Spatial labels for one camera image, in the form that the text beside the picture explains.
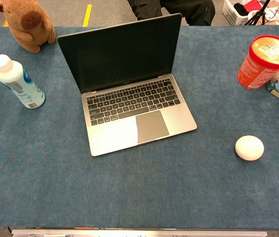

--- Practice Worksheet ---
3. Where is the grey laptop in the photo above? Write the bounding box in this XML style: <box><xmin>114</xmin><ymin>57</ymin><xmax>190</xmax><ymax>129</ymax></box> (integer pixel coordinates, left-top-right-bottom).
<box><xmin>57</xmin><ymin>13</ymin><xmax>198</xmax><ymax>157</ymax></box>

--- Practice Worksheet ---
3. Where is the blue felt table cloth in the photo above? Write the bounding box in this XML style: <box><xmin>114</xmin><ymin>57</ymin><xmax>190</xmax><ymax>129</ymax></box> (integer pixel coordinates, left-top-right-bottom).
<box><xmin>0</xmin><ymin>24</ymin><xmax>279</xmax><ymax>229</ymax></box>

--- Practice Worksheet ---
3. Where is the white round ball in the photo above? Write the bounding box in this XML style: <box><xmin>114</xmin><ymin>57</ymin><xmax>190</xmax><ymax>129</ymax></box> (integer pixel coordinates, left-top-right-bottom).
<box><xmin>235</xmin><ymin>135</ymin><xmax>265</xmax><ymax>161</ymax></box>

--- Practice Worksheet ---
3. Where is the yellow floor tape strip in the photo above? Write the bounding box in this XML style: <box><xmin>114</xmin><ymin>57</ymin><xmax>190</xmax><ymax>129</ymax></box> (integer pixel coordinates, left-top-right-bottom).
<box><xmin>82</xmin><ymin>4</ymin><xmax>93</xmax><ymax>27</ymax></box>

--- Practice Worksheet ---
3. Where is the person in black clothes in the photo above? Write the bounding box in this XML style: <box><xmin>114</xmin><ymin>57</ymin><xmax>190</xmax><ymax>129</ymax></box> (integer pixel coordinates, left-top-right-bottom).
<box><xmin>126</xmin><ymin>0</ymin><xmax>216</xmax><ymax>27</ymax></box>

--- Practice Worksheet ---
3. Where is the orange canister with red lid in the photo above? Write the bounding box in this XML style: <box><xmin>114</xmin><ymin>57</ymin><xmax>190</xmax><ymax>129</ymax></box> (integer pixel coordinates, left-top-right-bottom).
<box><xmin>237</xmin><ymin>35</ymin><xmax>279</xmax><ymax>90</ymax></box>

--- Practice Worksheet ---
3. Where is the white and blue bottle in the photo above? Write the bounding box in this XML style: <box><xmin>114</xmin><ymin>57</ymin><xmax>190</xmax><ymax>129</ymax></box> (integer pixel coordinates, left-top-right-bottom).
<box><xmin>0</xmin><ymin>54</ymin><xmax>46</xmax><ymax>109</ymax></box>

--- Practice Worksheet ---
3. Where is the white plastic laundry basket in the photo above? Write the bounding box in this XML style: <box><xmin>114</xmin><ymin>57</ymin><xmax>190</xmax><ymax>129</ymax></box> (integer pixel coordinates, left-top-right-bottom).
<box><xmin>222</xmin><ymin>0</ymin><xmax>262</xmax><ymax>27</ymax></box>

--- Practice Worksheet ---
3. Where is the brown capybara plush toy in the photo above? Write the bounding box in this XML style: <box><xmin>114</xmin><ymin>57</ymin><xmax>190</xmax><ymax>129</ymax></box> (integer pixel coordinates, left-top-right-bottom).
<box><xmin>0</xmin><ymin>0</ymin><xmax>56</xmax><ymax>53</ymax></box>

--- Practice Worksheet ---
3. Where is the black tripod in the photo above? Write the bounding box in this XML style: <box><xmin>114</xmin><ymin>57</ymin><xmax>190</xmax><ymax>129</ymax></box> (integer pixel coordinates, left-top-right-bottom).
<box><xmin>247</xmin><ymin>0</ymin><xmax>273</xmax><ymax>26</ymax></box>

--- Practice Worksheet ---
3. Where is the aluminium rail profile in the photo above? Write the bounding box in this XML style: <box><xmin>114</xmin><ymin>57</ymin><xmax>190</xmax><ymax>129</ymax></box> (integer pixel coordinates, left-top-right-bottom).
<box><xmin>11</xmin><ymin>228</ymin><xmax>268</xmax><ymax>237</ymax></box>

